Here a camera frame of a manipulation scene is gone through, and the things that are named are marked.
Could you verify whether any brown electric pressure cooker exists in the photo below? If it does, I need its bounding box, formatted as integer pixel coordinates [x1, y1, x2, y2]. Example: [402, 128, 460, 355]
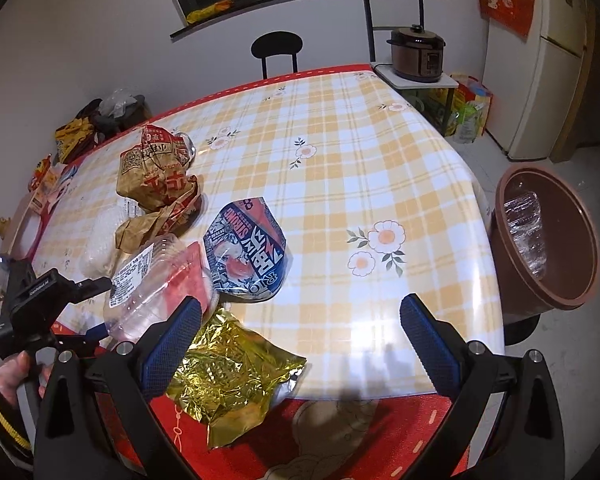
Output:
[387, 25, 445, 82]

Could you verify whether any checkered yellow tablecloth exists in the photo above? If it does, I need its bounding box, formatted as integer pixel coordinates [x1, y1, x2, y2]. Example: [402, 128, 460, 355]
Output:
[155, 65, 504, 400]

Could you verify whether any yellow snack pack on sill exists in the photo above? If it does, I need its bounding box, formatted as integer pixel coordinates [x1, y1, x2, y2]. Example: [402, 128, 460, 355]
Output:
[186, 0, 234, 25]

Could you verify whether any person's left hand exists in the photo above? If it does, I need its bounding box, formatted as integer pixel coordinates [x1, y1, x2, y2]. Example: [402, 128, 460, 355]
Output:
[0, 351, 53, 408]

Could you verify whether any colourful shopping bag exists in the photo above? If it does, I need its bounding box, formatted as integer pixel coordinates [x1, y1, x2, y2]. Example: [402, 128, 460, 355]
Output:
[425, 74, 493, 144]

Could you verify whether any brown red paper bag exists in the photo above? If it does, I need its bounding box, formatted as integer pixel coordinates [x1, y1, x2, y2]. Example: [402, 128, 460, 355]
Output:
[114, 125, 201, 254]

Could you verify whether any gold foil wrapper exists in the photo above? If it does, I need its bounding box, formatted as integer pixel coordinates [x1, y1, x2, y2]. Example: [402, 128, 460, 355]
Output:
[166, 309, 306, 450]

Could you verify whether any white refrigerator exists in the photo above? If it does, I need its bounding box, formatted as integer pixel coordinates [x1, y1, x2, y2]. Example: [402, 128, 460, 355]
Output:
[482, 0, 588, 162]

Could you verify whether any black round-back chair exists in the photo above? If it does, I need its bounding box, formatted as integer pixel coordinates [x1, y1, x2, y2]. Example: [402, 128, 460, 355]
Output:
[250, 30, 303, 79]

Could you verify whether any white bubble wrap roll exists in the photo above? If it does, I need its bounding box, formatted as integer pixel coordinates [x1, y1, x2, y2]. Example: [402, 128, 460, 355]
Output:
[79, 200, 129, 278]

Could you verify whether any clear plastic food container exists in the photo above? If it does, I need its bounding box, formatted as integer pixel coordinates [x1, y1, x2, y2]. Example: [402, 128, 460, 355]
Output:
[102, 234, 219, 342]

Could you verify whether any yellow snack bag pile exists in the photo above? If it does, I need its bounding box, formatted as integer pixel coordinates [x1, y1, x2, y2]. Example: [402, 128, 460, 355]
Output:
[55, 118, 95, 164]

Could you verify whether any blue instant noodle lid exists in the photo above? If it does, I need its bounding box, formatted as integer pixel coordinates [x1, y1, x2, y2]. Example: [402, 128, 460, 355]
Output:
[204, 197, 287, 302]

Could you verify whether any brown round trash bin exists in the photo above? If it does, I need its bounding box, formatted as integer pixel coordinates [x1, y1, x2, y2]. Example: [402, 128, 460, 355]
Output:
[490, 164, 600, 325]

